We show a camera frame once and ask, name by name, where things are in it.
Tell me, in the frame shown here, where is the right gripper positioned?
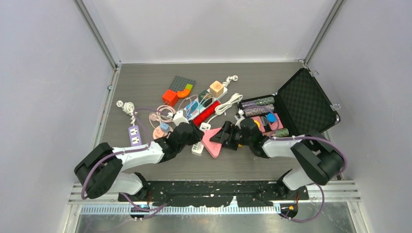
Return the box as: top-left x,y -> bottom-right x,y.
211,120 -> 253,151

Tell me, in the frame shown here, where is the pink triangular socket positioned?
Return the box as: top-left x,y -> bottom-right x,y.
202,128 -> 222,158

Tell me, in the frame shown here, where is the light blue charger plug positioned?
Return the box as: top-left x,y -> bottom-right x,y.
159,122 -> 170,133

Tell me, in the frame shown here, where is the blue plug adapter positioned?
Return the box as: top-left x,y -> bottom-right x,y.
186,100 -> 199,116

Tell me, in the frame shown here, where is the pink charger plug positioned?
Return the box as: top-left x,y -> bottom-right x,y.
156,128 -> 163,135

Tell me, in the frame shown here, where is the pink round socket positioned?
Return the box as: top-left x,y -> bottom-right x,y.
152,126 -> 167,139

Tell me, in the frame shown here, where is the red cube adapter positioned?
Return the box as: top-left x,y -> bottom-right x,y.
162,89 -> 179,107

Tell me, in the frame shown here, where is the dark green cube adapter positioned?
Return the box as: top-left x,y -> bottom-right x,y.
199,90 -> 214,107

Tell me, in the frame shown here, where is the beige cube adapter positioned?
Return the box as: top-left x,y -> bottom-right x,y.
209,81 -> 224,98

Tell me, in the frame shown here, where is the purple power strip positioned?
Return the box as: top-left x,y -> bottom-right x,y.
128,125 -> 142,147

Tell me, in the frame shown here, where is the white multicolour power strip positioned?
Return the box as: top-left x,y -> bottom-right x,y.
183,87 -> 228,120

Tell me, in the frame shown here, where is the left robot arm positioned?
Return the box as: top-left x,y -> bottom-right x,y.
74,121 -> 205,201

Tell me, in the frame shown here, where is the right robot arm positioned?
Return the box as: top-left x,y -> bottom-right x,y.
207,118 -> 346,199

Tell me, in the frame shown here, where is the small white power strip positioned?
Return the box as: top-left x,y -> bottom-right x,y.
191,122 -> 211,156

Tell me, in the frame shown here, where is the red glitter microphone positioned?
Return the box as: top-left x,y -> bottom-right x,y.
193,100 -> 221,126

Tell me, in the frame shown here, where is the orange curved block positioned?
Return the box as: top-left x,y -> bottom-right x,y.
177,83 -> 193,99

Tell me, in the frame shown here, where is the grey building baseplate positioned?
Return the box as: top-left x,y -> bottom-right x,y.
169,76 -> 196,92

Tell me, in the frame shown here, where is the black poker chip case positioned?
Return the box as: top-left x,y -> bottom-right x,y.
238,67 -> 341,135

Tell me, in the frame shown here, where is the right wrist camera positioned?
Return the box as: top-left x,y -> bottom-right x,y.
234,109 -> 245,127

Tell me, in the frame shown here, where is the white bundled cord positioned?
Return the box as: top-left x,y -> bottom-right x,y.
206,93 -> 244,124

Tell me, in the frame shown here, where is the pink coiled cord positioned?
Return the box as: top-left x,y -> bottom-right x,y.
148,105 -> 177,124

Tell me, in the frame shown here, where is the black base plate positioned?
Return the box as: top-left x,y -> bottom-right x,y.
141,180 -> 309,208

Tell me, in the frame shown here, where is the white cord bundle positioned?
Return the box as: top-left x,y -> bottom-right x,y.
116,100 -> 139,125

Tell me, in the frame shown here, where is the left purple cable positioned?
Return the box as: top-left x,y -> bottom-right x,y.
80,107 -> 173,213

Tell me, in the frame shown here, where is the purple cable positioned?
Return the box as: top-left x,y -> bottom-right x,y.
80,107 -> 173,213
248,106 -> 349,223

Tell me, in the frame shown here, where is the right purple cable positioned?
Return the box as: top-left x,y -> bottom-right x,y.
248,106 -> 349,223

